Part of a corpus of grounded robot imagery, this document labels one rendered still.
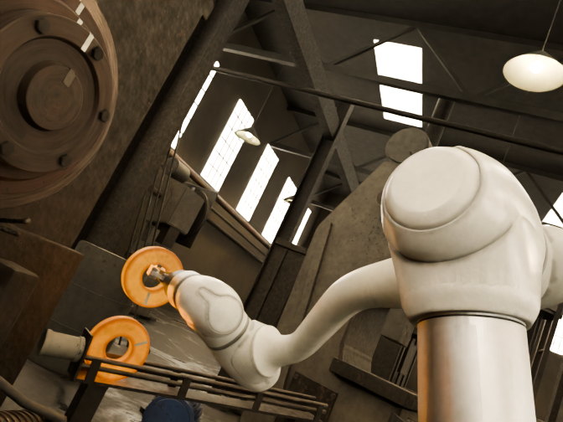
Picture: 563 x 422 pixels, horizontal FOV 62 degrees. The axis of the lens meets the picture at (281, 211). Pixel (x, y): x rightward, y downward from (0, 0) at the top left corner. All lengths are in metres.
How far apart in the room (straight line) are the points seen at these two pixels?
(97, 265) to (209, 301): 2.77
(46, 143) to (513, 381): 0.83
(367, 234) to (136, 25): 2.44
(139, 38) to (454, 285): 1.15
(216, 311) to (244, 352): 0.13
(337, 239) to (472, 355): 3.08
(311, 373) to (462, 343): 2.90
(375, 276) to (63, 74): 0.64
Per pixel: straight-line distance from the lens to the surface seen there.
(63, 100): 0.95
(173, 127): 5.49
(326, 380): 3.29
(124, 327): 1.26
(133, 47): 1.41
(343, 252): 3.45
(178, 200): 8.83
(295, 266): 4.99
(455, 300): 0.46
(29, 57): 0.93
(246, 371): 1.00
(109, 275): 3.63
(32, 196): 1.09
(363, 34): 11.63
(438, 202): 0.44
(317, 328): 0.84
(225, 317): 0.89
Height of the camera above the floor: 0.92
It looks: 13 degrees up
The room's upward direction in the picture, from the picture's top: 25 degrees clockwise
